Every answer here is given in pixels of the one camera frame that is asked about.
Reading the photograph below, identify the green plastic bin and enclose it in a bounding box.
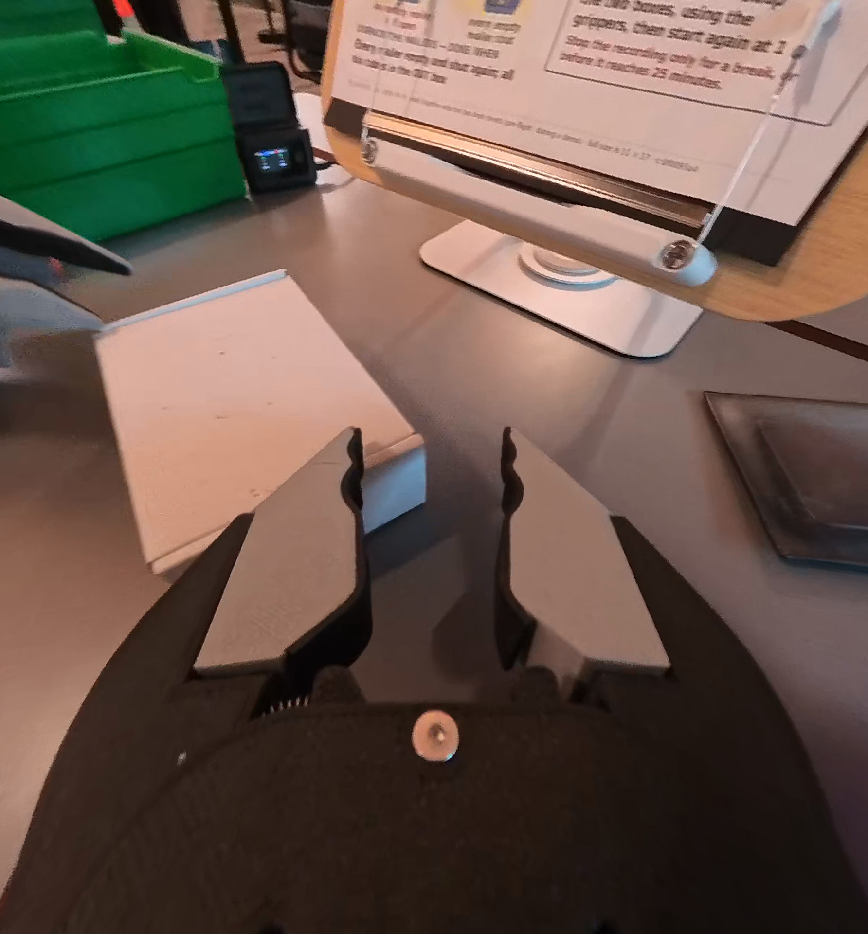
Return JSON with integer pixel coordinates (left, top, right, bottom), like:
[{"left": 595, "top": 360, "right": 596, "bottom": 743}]
[{"left": 0, "top": 0, "right": 249, "bottom": 245}]

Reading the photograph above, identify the thin dark cable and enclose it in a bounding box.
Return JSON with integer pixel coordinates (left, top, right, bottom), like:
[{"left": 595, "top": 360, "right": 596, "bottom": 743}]
[{"left": 308, "top": 149, "right": 356, "bottom": 189}]

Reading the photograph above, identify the silver metal tray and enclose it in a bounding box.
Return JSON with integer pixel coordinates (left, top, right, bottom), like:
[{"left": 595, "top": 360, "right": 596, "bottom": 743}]
[{"left": 703, "top": 390, "right": 868, "bottom": 575}]

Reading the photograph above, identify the white cardboard mailer box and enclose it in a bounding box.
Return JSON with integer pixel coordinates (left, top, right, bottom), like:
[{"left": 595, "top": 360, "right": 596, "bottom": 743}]
[{"left": 94, "top": 270, "right": 429, "bottom": 577}]

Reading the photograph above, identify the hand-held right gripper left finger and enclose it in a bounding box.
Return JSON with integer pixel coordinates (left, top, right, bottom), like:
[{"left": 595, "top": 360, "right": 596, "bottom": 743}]
[{"left": 193, "top": 425, "right": 374, "bottom": 680}]

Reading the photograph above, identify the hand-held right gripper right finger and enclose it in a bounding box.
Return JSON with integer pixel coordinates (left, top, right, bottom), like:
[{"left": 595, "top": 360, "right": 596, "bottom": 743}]
[{"left": 494, "top": 425, "right": 673, "bottom": 690}]

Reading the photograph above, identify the instruction sheet on wooden stand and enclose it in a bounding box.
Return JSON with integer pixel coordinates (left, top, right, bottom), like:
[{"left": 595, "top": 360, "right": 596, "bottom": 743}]
[{"left": 319, "top": 0, "right": 868, "bottom": 323}]

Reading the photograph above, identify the black device with small screen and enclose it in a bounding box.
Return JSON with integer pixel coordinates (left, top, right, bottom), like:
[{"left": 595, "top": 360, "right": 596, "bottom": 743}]
[{"left": 221, "top": 62, "right": 317, "bottom": 197}]

